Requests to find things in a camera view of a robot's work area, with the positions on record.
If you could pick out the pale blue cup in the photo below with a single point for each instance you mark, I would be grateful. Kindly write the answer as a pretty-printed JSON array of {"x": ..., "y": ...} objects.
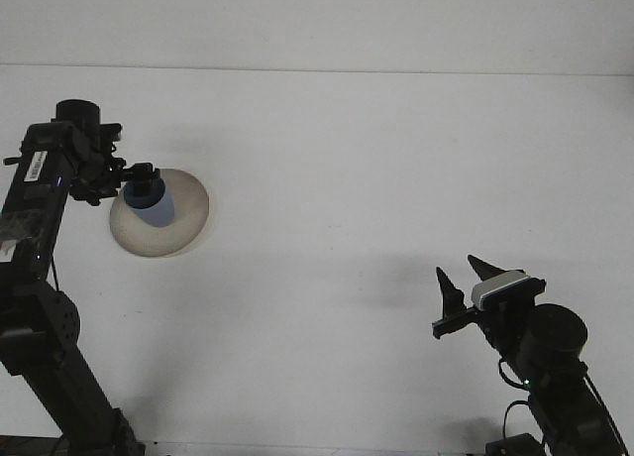
[{"x": 158, "y": 210}]

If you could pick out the pale round plate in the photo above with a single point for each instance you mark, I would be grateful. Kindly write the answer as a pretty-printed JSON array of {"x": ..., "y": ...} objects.
[{"x": 188, "y": 213}]

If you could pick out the dark robot cart deck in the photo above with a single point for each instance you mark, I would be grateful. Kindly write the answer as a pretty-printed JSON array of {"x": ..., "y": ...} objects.
[{"x": 20, "y": 448}]

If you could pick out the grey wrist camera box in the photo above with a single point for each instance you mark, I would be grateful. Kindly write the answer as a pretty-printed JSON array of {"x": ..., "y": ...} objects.
[
  {"x": 110, "y": 131},
  {"x": 495, "y": 287}
]

